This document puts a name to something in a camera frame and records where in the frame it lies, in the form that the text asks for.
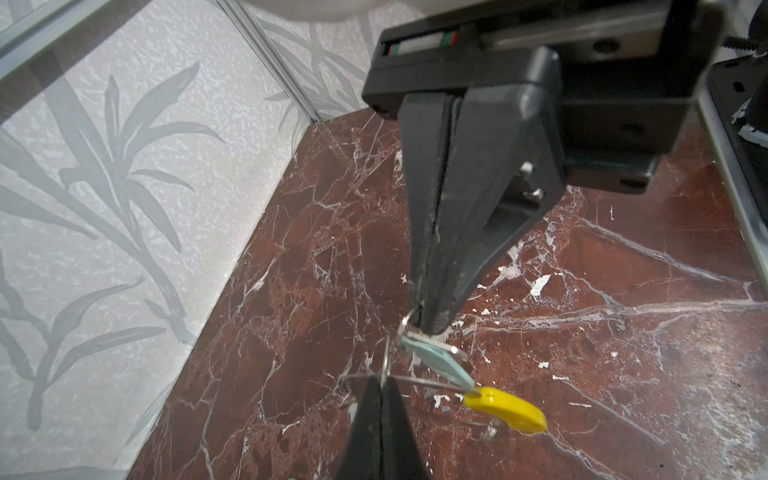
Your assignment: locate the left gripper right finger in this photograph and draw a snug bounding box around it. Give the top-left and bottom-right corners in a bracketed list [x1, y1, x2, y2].
[380, 377, 429, 480]

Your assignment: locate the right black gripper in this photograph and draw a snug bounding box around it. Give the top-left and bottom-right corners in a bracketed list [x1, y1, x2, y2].
[362, 1, 726, 335]

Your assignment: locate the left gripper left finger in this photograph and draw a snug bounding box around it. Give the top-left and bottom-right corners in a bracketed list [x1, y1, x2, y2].
[335, 378, 382, 480]

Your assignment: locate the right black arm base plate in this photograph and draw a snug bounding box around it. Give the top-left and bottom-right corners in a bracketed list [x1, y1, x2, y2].
[707, 56, 767, 224]

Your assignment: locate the aluminium front rail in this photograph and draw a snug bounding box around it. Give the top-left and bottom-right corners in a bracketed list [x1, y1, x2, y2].
[697, 89, 767, 296]

